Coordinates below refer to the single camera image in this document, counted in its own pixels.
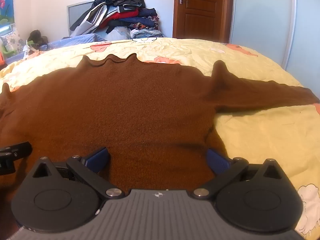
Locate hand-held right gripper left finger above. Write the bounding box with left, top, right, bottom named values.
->
left=31, top=147, right=126, bottom=200

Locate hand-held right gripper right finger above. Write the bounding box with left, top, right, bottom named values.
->
left=190, top=149, right=289, bottom=200

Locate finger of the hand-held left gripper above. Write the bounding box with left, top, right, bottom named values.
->
left=0, top=142, right=33, bottom=175

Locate brown knitted sweater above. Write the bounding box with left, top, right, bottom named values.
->
left=0, top=53, right=320, bottom=198

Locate pile of clothes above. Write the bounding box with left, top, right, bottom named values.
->
left=70, top=0, right=165, bottom=41

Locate yellow printed blanket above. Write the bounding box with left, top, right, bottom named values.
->
left=0, top=37, right=320, bottom=240

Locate green plastic object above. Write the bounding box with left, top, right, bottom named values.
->
left=2, top=44, right=17, bottom=56

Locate small white figurine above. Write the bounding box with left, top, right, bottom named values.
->
left=23, top=40, right=35, bottom=59

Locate grey patterned pillow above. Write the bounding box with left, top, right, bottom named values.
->
left=0, top=29, right=25, bottom=55

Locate dark stuffed toy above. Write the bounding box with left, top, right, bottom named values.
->
left=27, top=30, right=48, bottom=47

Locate grey flat panel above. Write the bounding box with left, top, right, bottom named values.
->
left=67, top=1, right=100, bottom=37

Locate brown wooden door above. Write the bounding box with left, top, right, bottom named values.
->
left=172, top=0, right=234, bottom=43

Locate wall poster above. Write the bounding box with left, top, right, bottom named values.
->
left=0, top=0, right=15, bottom=27

